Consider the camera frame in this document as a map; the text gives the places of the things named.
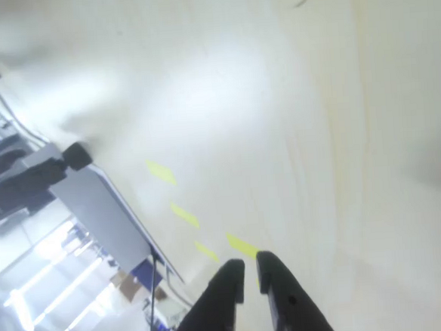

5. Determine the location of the black stand device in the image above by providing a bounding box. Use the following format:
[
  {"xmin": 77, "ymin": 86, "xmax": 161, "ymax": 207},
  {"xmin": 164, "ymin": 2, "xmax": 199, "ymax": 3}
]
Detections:
[{"xmin": 0, "ymin": 144, "xmax": 72, "ymax": 217}]

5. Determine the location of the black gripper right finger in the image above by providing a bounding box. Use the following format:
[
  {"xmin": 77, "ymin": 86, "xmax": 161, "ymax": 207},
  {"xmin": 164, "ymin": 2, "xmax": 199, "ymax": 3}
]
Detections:
[{"xmin": 254, "ymin": 245, "xmax": 341, "ymax": 331}]

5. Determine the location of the brown cardboard piece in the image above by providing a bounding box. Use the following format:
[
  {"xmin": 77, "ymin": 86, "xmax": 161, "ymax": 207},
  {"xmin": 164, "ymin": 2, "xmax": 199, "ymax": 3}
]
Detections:
[{"xmin": 109, "ymin": 271, "xmax": 146, "ymax": 303}]

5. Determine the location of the grey cable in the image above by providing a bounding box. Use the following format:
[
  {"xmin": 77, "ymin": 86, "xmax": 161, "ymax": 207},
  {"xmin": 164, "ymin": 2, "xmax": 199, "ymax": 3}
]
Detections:
[{"xmin": 0, "ymin": 45, "xmax": 50, "ymax": 150}]

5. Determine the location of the grey flat panel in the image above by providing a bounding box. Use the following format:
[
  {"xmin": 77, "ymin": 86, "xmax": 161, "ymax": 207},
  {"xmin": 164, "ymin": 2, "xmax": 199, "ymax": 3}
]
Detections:
[{"xmin": 45, "ymin": 133, "xmax": 187, "ymax": 294}]

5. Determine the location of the thin black pole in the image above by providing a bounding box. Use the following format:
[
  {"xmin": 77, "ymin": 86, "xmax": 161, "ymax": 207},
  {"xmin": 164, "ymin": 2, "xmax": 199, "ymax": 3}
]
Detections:
[{"xmin": 141, "ymin": 245, "xmax": 165, "ymax": 331}]

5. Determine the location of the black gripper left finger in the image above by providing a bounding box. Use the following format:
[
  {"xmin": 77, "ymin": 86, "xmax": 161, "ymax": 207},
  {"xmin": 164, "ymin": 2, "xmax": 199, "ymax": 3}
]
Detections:
[{"xmin": 161, "ymin": 258, "xmax": 251, "ymax": 331}]

